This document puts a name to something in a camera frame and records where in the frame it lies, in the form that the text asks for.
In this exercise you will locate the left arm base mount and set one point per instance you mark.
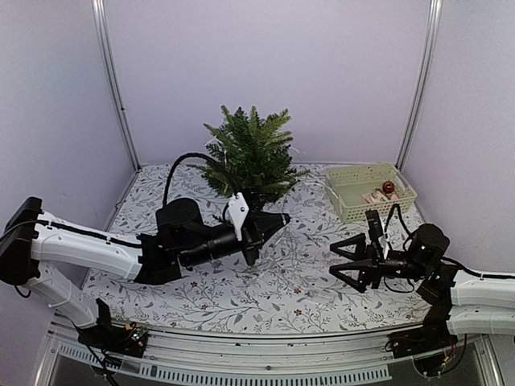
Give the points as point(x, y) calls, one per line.
point(130, 339)

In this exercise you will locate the red bauble ornament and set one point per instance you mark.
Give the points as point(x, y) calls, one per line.
point(388, 187)

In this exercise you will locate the pale green perforated basket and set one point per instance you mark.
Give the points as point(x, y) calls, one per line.
point(353, 190)

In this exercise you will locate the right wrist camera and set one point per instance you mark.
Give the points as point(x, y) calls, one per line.
point(377, 235)

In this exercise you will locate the clear battery box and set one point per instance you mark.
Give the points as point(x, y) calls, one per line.
point(321, 296)

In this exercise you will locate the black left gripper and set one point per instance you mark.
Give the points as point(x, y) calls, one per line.
point(264, 225)

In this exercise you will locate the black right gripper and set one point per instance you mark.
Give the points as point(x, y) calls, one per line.
point(372, 268)

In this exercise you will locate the aluminium frame post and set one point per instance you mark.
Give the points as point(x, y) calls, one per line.
point(428, 50)
point(101, 25)

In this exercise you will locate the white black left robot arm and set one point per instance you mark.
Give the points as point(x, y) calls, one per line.
point(34, 240)

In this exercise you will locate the left aluminium frame post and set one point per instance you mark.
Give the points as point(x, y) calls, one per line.
point(101, 25)

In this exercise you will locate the right aluminium frame post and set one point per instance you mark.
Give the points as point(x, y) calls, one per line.
point(428, 50)

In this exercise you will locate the floral white table mat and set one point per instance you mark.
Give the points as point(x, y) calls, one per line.
point(269, 298)

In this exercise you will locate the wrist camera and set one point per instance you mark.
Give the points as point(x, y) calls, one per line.
point(377, 235)
point(235, 213)

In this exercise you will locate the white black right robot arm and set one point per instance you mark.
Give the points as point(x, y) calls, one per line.
point(462, 301)

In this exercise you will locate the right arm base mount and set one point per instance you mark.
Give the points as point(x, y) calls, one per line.
point(434, 351)

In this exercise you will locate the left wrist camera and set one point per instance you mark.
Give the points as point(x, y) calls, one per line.
point(235, 213)

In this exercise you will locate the aluminium front rail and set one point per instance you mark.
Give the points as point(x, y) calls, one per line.
point(183, 357)

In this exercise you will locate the pink bow ornaments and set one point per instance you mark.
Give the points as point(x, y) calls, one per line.
point(378, 196)

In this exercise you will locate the small green christmas tree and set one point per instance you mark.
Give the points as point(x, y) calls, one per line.
point(255, 152)

